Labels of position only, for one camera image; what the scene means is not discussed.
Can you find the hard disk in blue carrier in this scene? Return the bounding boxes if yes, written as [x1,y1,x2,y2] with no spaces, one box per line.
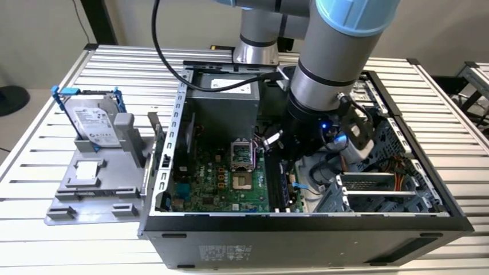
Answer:
[50,85,123,149]

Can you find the thin locking lever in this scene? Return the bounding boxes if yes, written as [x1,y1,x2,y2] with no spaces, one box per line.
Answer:
[251,140,266,170]

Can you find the black open PC case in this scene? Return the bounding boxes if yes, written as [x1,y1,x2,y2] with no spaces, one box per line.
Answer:
[136,60,475,270]

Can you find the black RAM slot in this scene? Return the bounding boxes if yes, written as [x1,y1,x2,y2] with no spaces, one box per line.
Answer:
[268,151,282,213]
[264,151,278,213]
[274,154,284,213]

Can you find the silver CPU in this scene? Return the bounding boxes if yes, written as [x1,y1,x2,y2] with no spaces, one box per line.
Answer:
[75,162,100,178]

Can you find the aluminium frame table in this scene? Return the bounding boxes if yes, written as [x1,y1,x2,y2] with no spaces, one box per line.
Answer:
[456,61,489,101]

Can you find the CPU socket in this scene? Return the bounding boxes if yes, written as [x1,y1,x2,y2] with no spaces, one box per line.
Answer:
[232,170,256,190]

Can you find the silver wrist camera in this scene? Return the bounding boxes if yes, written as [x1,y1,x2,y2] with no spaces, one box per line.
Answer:
[338,114,376,160]

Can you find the metal socket cover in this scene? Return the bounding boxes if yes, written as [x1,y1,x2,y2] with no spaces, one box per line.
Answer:
[231,139,256,172]

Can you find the grey power supply unit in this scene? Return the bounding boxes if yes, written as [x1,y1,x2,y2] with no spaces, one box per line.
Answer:
[186,73,262,147]

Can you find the black round stand base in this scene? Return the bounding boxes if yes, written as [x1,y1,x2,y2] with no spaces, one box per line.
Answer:
[0,85,31,117]

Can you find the red yellow power wires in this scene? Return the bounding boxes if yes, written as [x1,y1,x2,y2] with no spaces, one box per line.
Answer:
[382,156,407,192]

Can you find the black looped wire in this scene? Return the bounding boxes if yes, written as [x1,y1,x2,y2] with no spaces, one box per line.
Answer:
[308,159,342,187]

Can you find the black chair base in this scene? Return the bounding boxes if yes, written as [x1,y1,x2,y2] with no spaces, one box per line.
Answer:
[432,75,489,127]

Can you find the green motherboard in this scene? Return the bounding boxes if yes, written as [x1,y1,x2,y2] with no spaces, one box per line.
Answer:
[170,143,307,213]

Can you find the black upright post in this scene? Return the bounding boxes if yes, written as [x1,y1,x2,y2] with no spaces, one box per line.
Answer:
[79,0,118,46]

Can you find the dark RAM stick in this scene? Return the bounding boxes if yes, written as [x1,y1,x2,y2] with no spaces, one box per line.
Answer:
[280,162,294,206]
[75,193,135,199]

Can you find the graphics card with metal bracket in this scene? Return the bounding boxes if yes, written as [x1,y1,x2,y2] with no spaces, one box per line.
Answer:
[139,111,166,201]

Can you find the metal disk bay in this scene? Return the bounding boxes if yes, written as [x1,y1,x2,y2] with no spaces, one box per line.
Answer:
[335,171,420,213]

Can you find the grey parts rack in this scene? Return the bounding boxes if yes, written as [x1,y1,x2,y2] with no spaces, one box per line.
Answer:
[43,112,160,227]

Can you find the grey metal drive cage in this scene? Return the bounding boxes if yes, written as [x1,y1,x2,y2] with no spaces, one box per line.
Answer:
[354,74,380,118]

